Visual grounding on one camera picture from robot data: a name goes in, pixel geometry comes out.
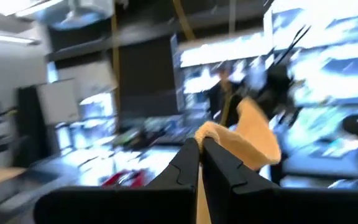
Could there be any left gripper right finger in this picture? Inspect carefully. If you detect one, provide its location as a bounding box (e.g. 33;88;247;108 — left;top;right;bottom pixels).
202;138;358;224

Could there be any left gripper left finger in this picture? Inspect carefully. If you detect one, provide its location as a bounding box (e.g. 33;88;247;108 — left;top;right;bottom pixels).
33;138;200;224

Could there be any orange towel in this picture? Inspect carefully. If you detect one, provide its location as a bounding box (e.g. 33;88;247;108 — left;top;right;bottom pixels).
194;96;282;224

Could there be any red plastic crate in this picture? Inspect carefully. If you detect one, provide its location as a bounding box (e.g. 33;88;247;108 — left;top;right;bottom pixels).
102;169;148;188

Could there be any person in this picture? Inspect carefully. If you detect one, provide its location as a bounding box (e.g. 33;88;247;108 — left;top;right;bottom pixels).
208;67;245;127

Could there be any white board panel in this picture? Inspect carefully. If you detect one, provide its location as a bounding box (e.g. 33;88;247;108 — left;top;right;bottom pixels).
37;78;81;126

